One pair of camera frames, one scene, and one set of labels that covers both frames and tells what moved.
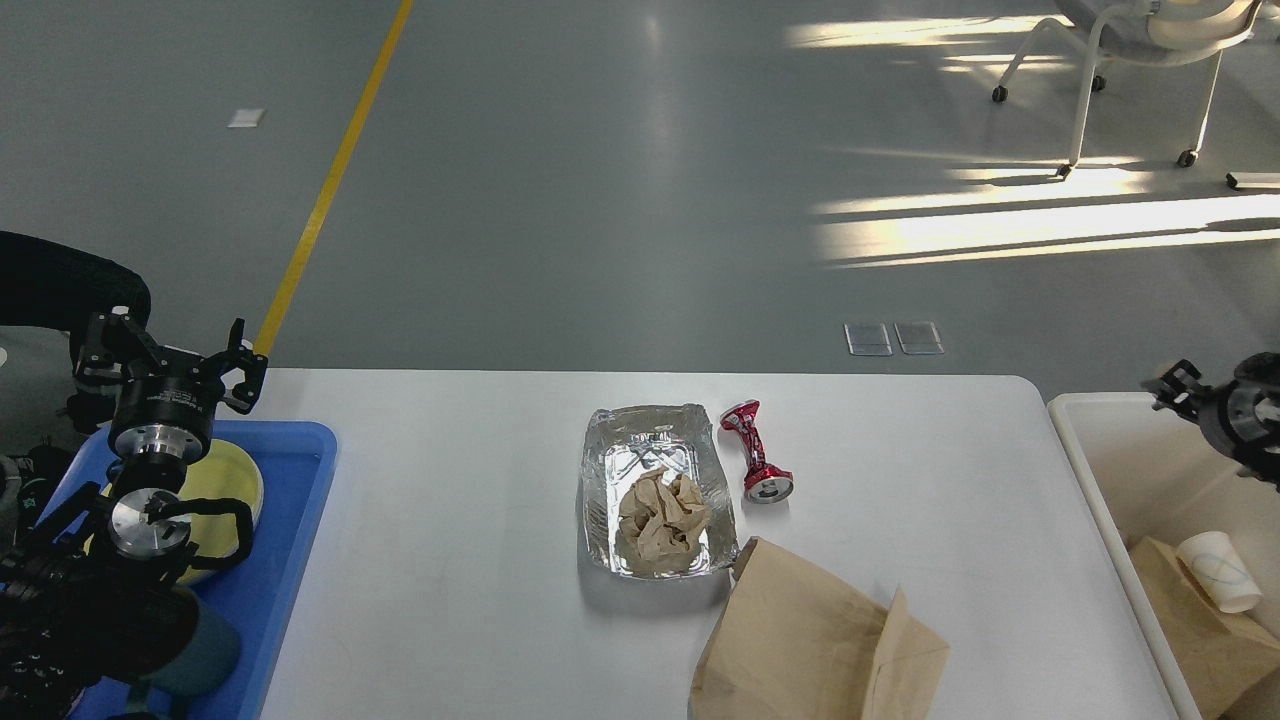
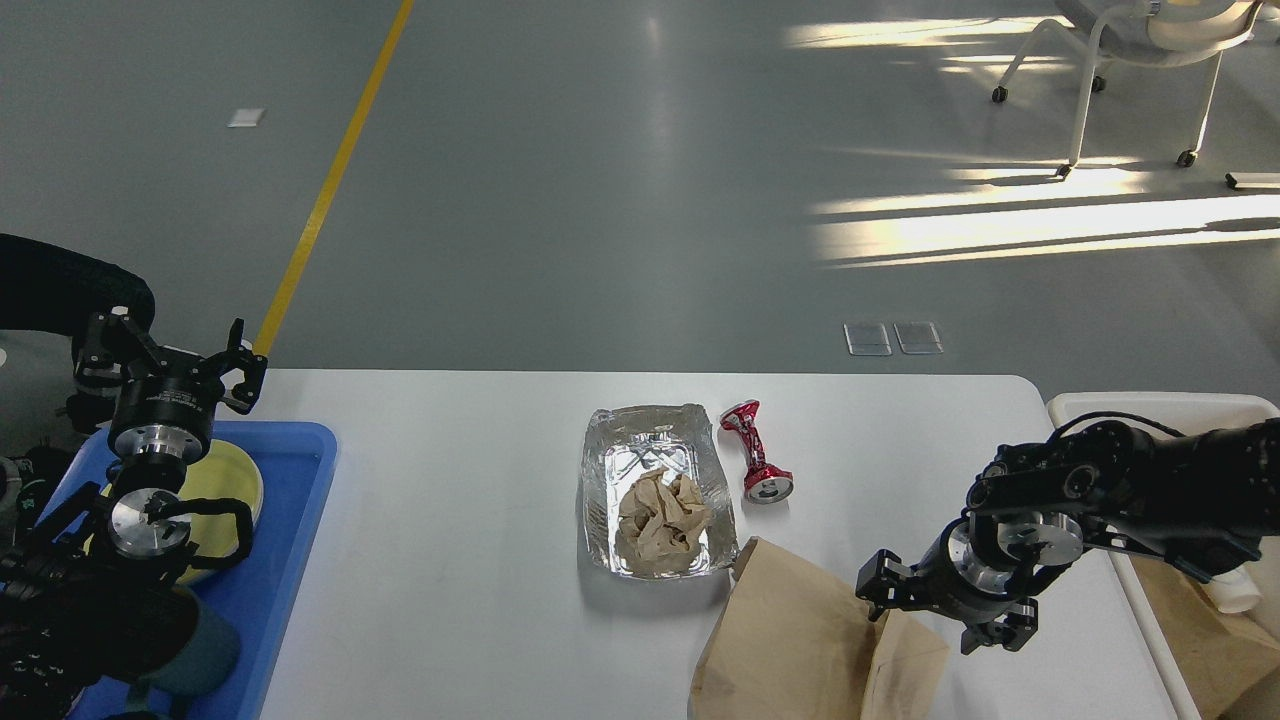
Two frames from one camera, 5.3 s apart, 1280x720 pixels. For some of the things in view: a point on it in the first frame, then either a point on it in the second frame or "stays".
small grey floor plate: (867, 338) stays
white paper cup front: (1223, 569) stays
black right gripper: (1241, 417) to (978, 565)
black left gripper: (163, 415) stays
